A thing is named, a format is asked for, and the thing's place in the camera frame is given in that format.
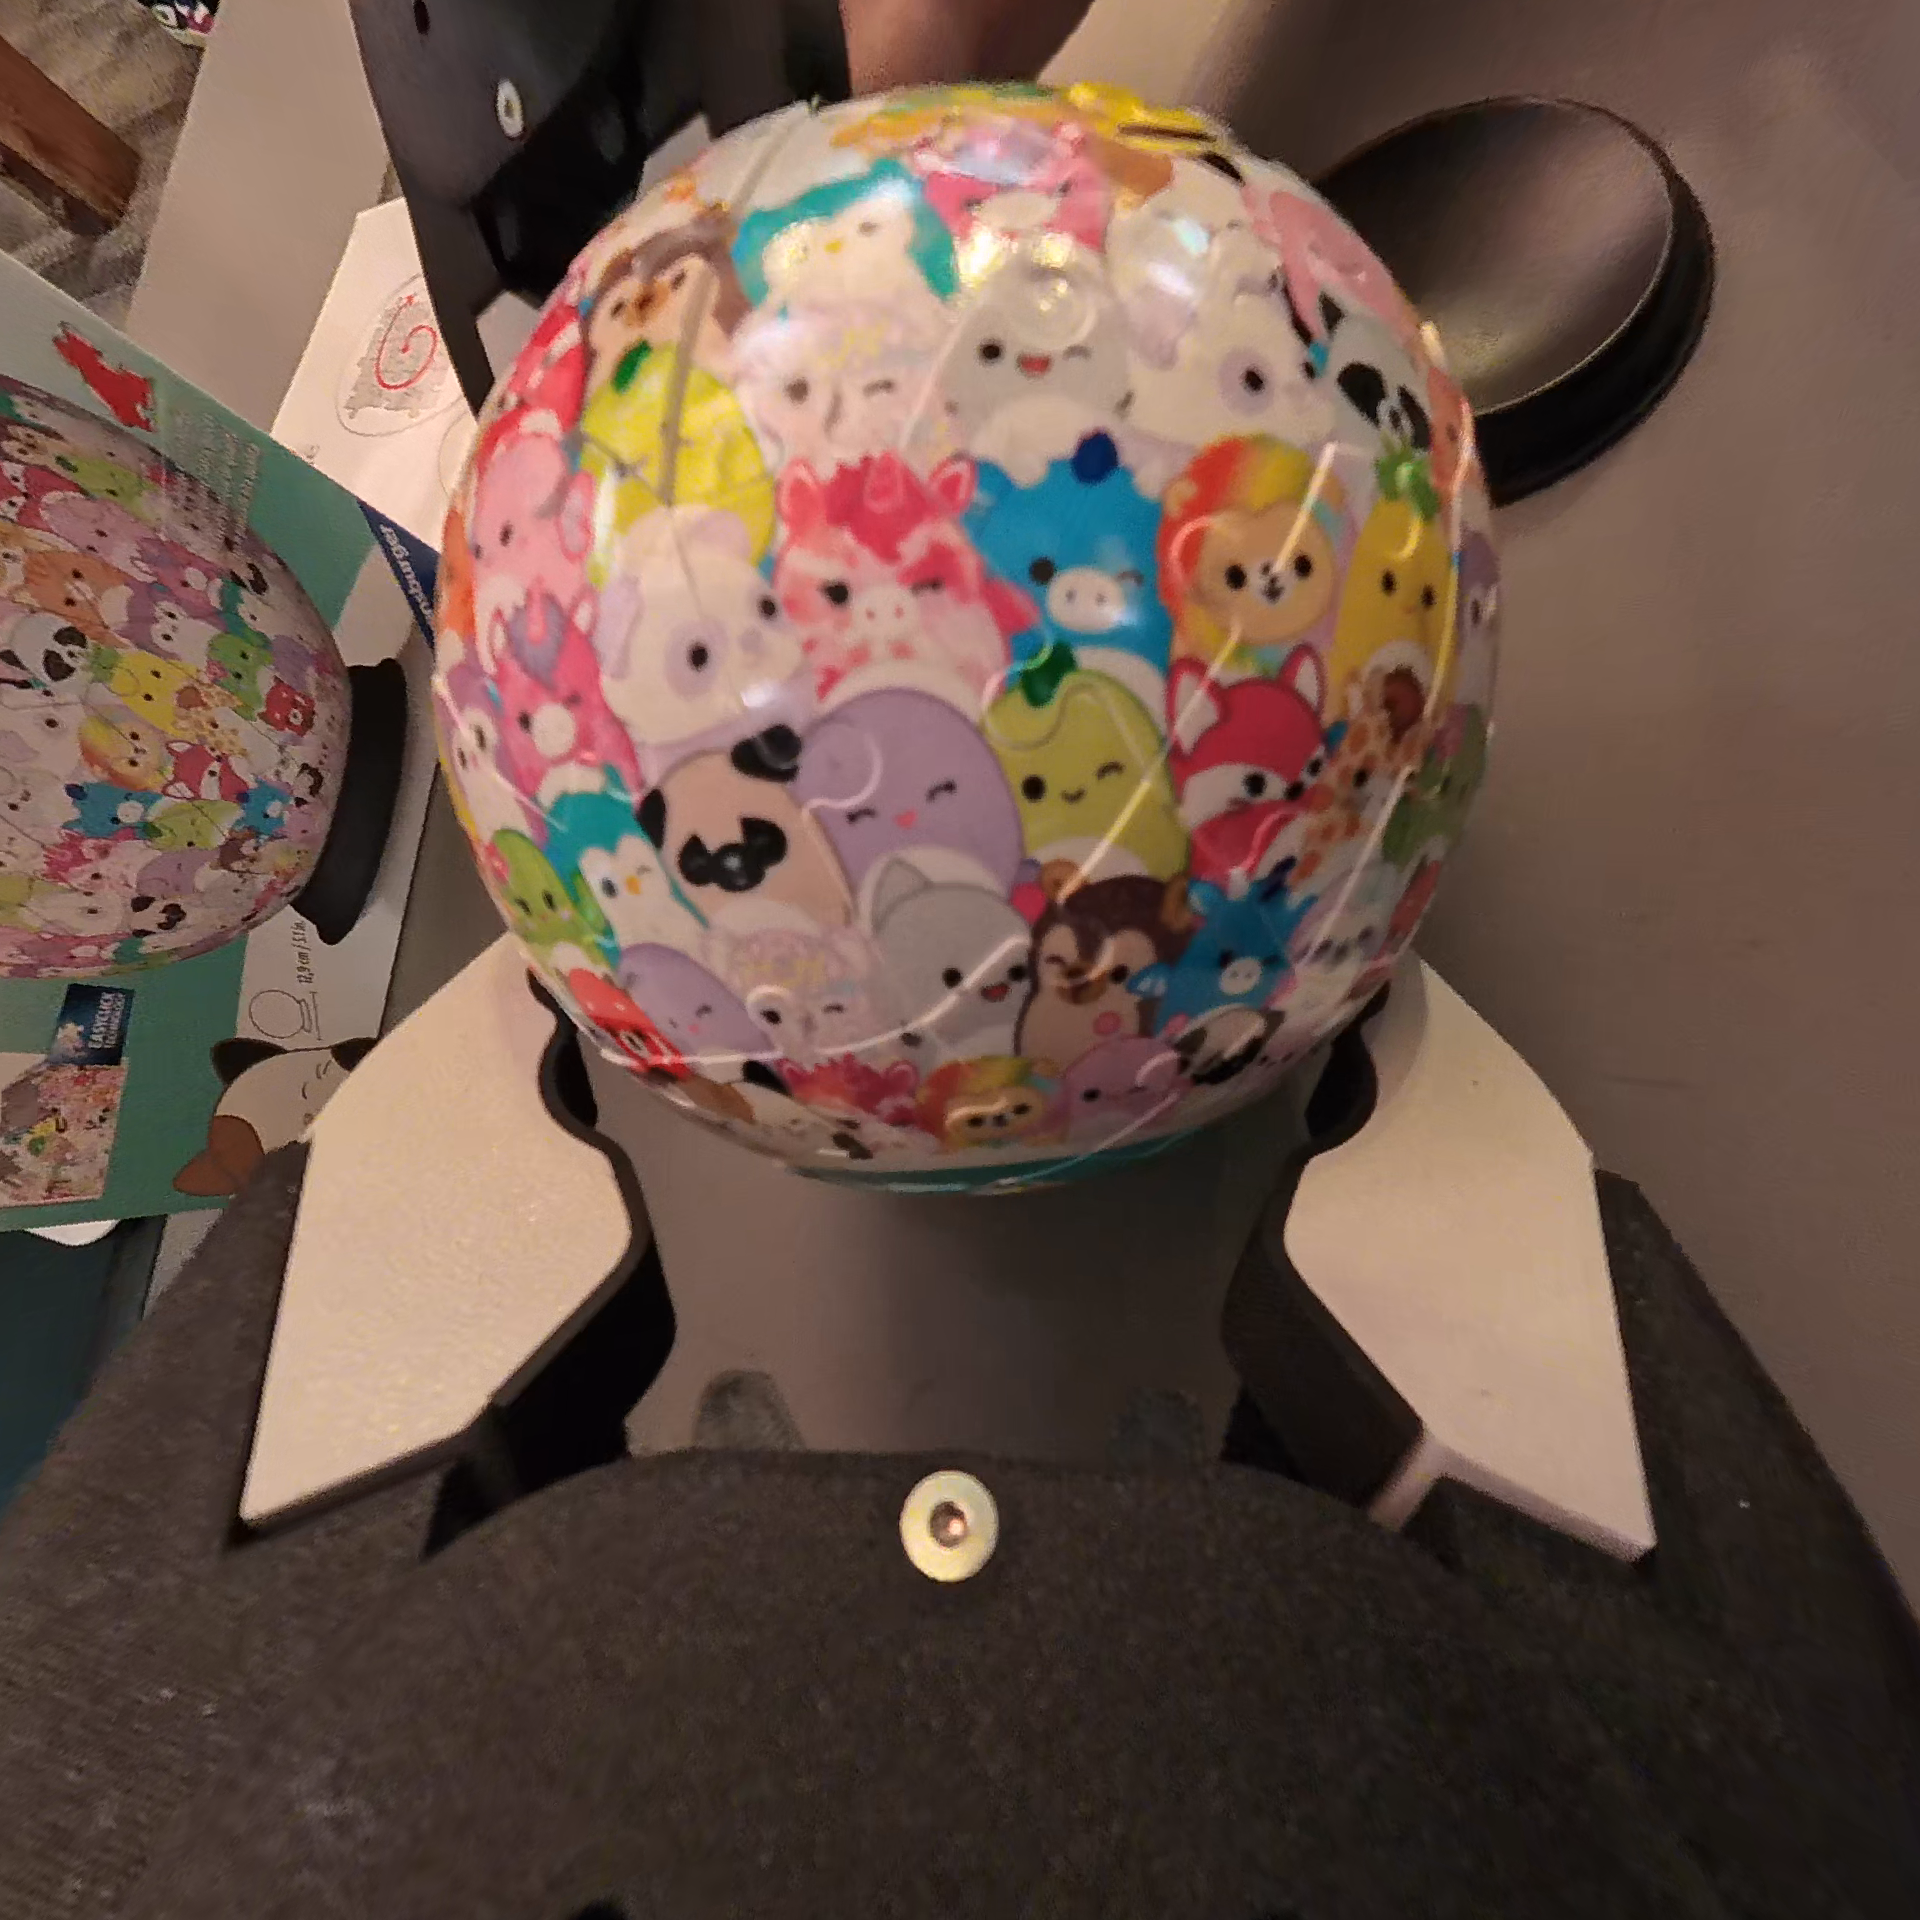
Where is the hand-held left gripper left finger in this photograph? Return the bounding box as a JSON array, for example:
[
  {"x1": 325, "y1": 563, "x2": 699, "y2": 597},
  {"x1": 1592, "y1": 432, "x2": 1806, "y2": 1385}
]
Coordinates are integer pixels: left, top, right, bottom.
[{"x1": 241, "y1": 951, "x2": 677, "y2": 1532}]

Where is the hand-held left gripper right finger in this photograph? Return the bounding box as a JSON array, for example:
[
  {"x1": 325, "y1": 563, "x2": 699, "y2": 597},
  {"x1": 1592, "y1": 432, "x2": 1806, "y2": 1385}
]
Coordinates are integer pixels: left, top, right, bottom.
[{"x1": 1219, "y1": 959, "x2": 1660, "y2": 1567}]

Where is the colourful cartoon puzzle ball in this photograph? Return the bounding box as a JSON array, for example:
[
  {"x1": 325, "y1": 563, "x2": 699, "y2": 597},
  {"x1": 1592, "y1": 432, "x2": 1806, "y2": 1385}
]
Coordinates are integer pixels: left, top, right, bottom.
[{"x1": 434, "y1": 83, "x2": 1501, "y2": 1205}]

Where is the puzzle ball cardboard box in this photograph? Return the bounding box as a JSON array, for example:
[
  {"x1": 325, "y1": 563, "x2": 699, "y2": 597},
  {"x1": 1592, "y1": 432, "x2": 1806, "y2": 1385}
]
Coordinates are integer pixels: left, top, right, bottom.
[{"x1": 0, "y1": 248, "x2": 441, "y2": 1248}]

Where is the black round ball stand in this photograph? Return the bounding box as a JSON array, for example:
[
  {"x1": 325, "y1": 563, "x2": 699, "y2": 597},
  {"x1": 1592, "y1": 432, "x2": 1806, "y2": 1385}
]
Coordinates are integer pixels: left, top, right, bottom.
[{"x1": 1316, "y1": 96, "x2": 1717, "y2": 512}]

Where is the person's right hand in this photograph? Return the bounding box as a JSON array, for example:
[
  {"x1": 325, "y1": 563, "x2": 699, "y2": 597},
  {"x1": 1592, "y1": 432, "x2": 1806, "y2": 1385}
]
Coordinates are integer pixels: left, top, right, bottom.
[{"x1": 844, "y1": 0, "x2": 1085, "y2": 99}]

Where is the white instruction leaflet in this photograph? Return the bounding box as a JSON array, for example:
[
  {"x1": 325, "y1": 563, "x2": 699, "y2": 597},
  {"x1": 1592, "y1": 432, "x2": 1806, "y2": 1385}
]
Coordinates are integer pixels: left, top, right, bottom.
[{"x1": 270, "y1": 194, "x2": 506, "y2": 482}]

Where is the patterned rug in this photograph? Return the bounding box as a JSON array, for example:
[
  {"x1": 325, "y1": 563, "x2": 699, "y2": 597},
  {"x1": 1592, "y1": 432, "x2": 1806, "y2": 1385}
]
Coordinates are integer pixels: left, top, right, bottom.
[{"x1": 0, "y1": 0, "x2": 226, "y2": 348}]

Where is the brown wooden furniture piece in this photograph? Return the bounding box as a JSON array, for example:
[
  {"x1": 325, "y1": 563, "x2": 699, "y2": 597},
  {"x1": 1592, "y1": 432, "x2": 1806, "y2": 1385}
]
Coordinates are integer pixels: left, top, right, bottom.
[{"x1": 0, "y1": 32, "x2": 140, "y2": 234}]

